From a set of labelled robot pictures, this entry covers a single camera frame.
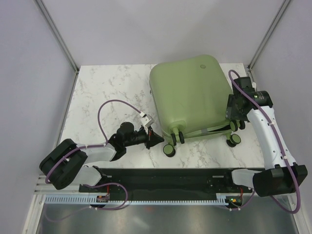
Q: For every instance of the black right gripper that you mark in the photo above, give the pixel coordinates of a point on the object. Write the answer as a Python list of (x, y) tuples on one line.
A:
[(230, 111)]

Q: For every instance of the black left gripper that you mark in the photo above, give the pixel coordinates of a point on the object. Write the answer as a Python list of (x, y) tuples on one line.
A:
[(153, 139)]

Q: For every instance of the green hard-shell suitcase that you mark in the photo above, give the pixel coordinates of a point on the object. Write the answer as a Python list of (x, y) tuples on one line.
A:
[(191, 97)]

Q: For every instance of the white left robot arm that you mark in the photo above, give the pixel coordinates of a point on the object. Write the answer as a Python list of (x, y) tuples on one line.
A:
[(64, 165)]

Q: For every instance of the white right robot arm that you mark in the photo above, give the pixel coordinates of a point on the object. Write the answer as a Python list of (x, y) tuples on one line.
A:
[(281, 173)]

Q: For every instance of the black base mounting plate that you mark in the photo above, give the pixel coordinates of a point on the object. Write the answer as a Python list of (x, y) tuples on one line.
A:
[(175, 177)]

